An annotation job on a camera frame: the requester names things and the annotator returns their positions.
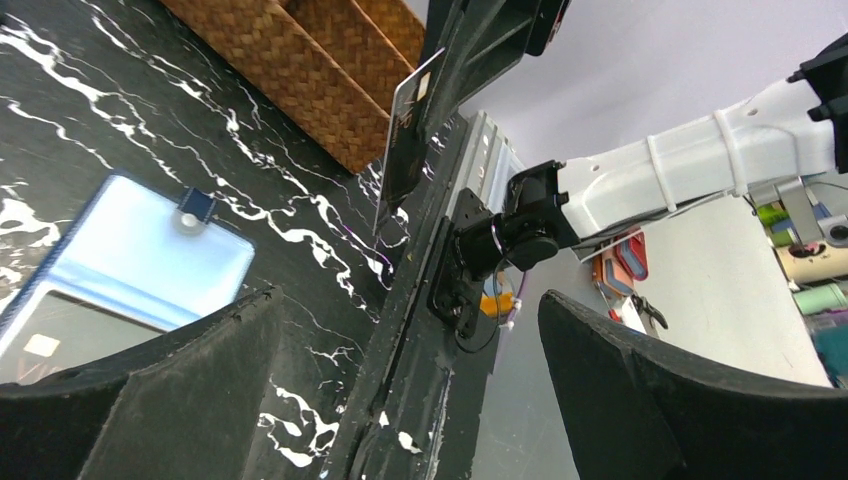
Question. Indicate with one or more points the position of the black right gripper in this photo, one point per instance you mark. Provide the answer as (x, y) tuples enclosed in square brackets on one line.
[(476, 42)]

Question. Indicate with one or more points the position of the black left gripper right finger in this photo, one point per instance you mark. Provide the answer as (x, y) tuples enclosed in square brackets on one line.
[(635, 407)]

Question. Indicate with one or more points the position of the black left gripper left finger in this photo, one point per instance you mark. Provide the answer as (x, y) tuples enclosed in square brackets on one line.
[(180, 406)]

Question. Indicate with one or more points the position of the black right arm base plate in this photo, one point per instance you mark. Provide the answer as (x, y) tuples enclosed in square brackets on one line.
[(460, 265)]

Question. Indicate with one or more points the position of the right arm base motor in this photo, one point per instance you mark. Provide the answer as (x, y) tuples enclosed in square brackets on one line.
[(531, 227)]

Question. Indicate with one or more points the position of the woven brown basket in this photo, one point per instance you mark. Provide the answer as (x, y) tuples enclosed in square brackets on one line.
[(331, 66)]

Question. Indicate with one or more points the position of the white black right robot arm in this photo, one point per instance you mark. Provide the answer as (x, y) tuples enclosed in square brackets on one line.
[(628, 111)]

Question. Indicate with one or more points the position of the cream mug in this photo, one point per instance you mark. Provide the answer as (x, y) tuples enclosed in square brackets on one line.
[(813, 262)]

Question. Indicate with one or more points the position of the dark blue card holder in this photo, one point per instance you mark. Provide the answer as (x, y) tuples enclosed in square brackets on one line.
[(162, 262)]

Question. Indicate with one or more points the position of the aluminium table edge rail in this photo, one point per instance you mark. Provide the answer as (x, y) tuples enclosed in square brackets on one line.
[(487, 161)]

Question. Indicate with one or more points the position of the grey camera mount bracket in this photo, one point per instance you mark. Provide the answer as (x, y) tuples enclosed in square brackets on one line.
[(793, 217)]

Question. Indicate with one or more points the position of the dark card in holder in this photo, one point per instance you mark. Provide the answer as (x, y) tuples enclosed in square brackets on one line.
[(59, 332)]

